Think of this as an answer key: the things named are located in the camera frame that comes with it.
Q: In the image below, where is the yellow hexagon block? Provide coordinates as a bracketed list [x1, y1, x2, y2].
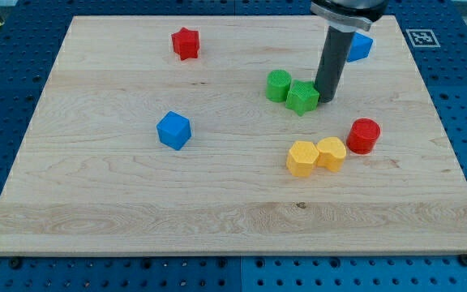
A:
[286, 140, 319, 178]

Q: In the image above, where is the blue cube block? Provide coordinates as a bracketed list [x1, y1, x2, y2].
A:
[156, 111, 191, 151]

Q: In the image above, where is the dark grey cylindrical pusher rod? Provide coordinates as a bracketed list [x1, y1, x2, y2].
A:
[314, 26, 355, 103]

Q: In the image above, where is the green cylinder block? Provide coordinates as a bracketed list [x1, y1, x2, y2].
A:
[266, 70, 292, 102]

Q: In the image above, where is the green star block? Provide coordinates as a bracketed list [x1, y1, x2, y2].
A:
[285, 80, 319, 116]

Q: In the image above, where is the red star block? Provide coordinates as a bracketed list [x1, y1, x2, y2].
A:
[171, 27, 200, 61]

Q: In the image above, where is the red cylinder block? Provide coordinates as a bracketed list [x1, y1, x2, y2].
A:
[346, 118, 381, 154]

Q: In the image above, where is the wooden board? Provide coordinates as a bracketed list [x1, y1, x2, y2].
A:
[0, 15, 467, 257]

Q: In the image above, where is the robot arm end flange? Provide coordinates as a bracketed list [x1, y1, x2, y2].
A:
[310, 0, 389, 32]

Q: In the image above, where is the blue triangular block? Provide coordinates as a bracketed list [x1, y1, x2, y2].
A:
[347, 32, 374, 62]

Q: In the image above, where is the yellow heart block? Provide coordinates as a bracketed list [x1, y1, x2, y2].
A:
[316, 136, 347, 172]

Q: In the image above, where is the white fiducial marker tag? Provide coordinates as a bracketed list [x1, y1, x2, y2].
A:
[406, 28, 440, 48]

